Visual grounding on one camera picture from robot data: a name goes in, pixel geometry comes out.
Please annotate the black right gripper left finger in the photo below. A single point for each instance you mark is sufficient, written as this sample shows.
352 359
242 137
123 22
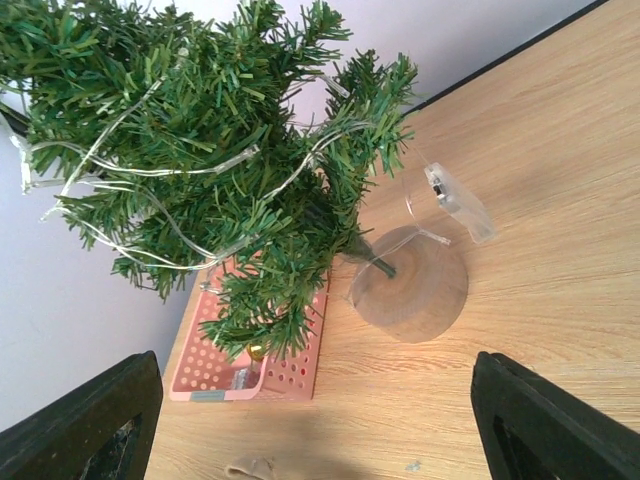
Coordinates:
103 429

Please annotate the clear plastic battery box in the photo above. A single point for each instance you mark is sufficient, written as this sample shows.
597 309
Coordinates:
460 204

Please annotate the small green christmas tree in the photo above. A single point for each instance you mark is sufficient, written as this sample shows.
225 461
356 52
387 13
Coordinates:
131 32

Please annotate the pink perforated plastic basket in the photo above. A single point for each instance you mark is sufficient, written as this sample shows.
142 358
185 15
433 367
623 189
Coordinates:
206 374

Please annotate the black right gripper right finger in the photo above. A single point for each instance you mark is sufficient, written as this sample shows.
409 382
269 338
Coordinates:
532 429

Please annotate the clear led string lights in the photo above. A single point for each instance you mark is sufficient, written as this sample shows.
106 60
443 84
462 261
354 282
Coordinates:
195 159

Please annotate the round wooden tree base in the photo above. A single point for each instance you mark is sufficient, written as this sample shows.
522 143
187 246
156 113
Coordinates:
414 289

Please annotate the gold bauble ornament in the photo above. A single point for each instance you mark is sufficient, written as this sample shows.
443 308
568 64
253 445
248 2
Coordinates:
256 353

